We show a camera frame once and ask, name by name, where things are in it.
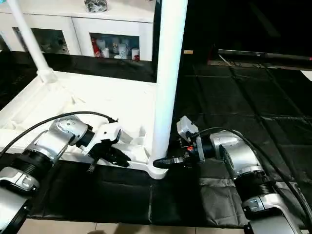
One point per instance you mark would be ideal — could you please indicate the white plastic table top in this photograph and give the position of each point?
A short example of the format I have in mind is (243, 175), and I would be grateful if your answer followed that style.
(83, 107)

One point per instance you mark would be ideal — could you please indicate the white plastic table leg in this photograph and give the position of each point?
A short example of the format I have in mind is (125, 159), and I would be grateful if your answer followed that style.
(168, 78)
(31, 39)

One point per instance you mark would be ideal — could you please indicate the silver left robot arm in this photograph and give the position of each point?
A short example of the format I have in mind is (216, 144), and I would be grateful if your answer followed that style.
(39, 161)

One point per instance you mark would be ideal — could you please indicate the black work mat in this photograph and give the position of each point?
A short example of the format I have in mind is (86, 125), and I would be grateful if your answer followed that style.
(234, 190)

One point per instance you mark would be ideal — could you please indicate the small tan label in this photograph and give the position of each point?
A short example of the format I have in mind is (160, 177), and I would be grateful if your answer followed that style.
(188, 51)

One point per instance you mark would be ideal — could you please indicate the small white jar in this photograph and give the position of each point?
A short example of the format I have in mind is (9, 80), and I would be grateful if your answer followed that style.
(122, 50)

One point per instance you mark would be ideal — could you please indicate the small red bottle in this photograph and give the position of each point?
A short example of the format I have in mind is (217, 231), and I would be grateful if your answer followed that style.
(95, 48)

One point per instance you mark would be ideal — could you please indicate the small dark figurines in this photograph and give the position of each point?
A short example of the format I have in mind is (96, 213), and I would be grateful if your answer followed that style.
(53, 45)

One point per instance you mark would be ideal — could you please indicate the long black bar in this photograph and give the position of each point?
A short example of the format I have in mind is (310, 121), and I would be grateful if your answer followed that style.
(265, 54)

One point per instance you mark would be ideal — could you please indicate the white glass-door cabinet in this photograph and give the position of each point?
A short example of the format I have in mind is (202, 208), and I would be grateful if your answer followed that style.
(83, 24)

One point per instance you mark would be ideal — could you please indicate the large black cabinet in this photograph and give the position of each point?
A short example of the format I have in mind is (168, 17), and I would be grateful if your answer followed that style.
(248, 24)

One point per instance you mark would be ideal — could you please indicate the white board strip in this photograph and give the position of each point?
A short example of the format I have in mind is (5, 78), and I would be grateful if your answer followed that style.
(307, 74)

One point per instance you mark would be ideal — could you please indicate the small grey metal object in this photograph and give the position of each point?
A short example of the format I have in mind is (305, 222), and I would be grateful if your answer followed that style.
(96, 5)

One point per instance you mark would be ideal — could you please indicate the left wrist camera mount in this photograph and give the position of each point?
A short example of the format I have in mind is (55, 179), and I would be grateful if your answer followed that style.
(107, 135)

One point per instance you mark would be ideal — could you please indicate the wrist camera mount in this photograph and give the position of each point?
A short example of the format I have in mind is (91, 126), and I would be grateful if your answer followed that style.
(107, 135)
(187, 129)

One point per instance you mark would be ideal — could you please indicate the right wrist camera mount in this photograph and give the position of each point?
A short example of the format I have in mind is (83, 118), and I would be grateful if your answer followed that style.
(187, 129)

